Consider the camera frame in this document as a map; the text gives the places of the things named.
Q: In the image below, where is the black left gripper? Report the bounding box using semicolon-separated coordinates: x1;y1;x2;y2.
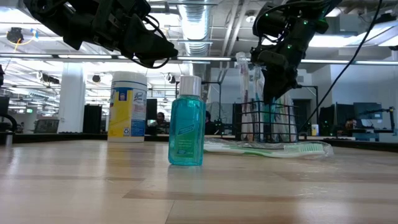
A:
93;0;179;68

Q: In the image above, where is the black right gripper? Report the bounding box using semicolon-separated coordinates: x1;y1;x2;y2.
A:
251;18;315;105

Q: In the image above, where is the purple toothbrush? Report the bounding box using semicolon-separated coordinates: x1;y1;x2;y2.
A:
235;51;254;141

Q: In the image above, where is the Lysol disinfecting wipes canister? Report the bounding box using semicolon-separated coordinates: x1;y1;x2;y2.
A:
107;70;149;143

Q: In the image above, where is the person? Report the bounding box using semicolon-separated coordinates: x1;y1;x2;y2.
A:
343;117;359;135
154;111;171;135
205;110;220;136

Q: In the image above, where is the black cabinet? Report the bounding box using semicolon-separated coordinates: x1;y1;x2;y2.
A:
82;104;103;134

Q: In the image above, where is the computer monitor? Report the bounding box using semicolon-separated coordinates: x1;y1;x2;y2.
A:
353;101;384;128

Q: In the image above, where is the white round pillar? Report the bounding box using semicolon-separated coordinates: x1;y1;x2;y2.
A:
58;63;87;134

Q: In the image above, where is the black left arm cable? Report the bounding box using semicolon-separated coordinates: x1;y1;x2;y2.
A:
130;14;175;70

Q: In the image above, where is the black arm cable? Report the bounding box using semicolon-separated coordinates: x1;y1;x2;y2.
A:
298;0;384;132
130;14;175;70

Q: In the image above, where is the black stand frame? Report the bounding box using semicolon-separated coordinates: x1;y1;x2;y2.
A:
295;84;320;131

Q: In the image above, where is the silver corrugated air duct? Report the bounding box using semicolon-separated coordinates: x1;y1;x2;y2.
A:
177;0;215;57

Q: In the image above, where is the black wire basket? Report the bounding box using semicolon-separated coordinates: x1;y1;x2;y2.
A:
232;100;301;142

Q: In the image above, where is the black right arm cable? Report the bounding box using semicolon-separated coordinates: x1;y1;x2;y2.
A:
298;0;384;132

